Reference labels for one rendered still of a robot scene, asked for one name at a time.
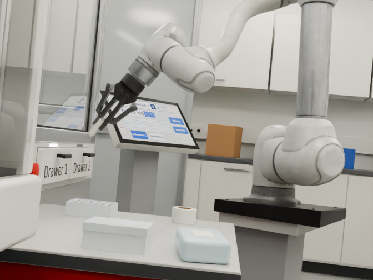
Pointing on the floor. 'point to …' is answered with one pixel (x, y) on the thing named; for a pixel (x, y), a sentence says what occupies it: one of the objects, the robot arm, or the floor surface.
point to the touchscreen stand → (137, 181)
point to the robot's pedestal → (268, 247)
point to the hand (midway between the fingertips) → (96, 127)
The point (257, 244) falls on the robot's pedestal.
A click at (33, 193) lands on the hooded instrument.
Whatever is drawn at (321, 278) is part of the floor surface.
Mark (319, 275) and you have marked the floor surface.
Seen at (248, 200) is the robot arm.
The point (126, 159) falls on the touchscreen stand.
